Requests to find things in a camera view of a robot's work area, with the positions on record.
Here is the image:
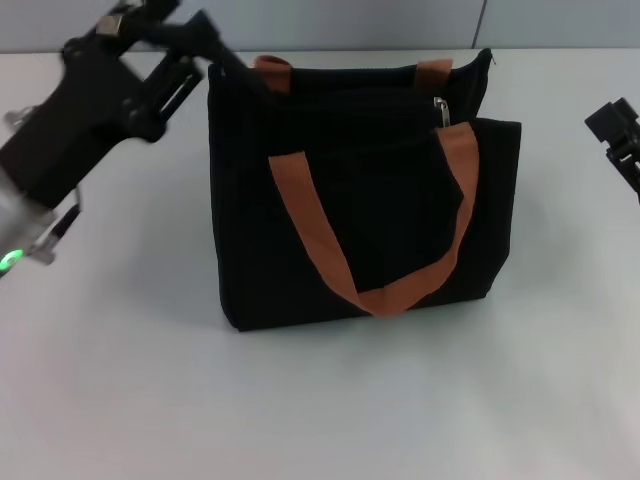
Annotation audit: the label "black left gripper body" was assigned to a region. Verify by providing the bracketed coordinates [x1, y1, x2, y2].
[0, 37, 167, 210]

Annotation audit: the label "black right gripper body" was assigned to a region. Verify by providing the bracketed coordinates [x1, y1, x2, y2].
[607, 149, 640, 204]

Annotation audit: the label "silver zipper pull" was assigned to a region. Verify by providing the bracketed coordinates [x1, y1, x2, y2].
[431, 95, 454, 131]

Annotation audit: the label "black food bag orange handles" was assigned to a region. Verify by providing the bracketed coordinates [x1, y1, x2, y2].
[207, 47, 524, 334]

